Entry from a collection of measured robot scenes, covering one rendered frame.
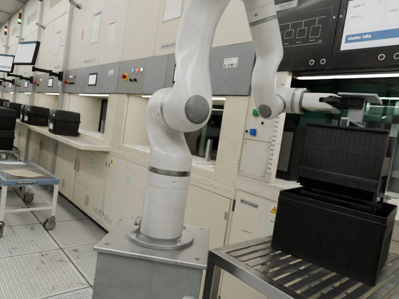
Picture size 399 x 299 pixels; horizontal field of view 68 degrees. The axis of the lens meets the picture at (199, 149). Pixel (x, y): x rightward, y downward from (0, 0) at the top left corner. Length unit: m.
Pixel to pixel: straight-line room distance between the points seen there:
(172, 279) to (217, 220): 0.93
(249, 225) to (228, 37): 1.02
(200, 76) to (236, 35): 0.98
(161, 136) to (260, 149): 0.75
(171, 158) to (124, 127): 1.87
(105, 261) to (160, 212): 0.18
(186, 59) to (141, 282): 0.57
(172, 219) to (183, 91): 0.34
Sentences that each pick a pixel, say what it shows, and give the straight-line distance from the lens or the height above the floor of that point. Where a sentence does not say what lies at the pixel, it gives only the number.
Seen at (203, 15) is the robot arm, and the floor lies 1.37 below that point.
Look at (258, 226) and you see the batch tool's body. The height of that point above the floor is 0.65.
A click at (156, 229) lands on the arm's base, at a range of 0.82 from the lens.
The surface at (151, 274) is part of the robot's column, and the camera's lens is 0.79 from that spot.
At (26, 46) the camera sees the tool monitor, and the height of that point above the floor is 1.71.
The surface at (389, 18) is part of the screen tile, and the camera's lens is 1.35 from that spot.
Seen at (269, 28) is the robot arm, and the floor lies 1.41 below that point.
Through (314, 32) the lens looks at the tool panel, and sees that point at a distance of 1.46.
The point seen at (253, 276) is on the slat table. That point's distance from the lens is 0.76.
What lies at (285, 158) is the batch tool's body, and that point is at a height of 0.99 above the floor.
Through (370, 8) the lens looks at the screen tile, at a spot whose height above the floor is 1.62.
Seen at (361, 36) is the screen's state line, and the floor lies 1.52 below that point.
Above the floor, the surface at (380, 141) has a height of 1.11.
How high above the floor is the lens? 1.08
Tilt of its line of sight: 4 degrees down
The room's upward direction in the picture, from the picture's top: 8 degrees clockwise
